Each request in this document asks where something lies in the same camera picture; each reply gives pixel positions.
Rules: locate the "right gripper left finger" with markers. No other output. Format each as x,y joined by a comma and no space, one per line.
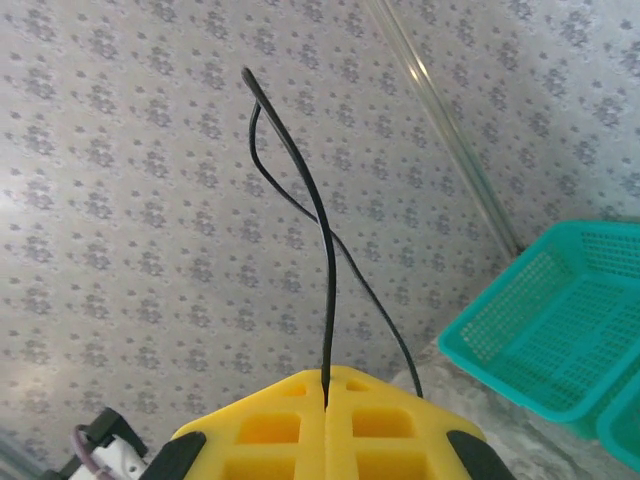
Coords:
270,450

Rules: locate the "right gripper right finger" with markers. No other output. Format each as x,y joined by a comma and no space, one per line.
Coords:
385,450

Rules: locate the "teal mesh plastic basket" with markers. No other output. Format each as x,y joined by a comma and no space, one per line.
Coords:
625,435
550,350

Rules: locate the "aluminium corner post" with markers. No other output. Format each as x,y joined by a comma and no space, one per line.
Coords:
440,107

